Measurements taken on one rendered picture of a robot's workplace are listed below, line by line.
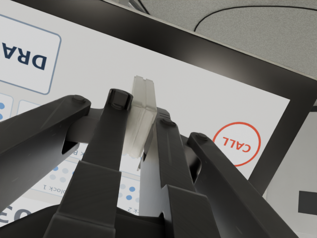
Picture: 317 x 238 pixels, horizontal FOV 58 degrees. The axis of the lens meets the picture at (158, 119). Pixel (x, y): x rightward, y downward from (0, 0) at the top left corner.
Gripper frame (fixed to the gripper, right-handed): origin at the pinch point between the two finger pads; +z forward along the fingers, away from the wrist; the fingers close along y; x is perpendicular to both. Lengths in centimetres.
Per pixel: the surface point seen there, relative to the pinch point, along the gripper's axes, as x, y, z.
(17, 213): -13.5, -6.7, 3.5
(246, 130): 0.1, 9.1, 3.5
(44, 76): -0.8, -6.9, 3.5
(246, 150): -1.6, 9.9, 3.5
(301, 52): 15, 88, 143
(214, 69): 3.8, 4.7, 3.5
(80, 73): 0.3, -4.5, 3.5
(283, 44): 15, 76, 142
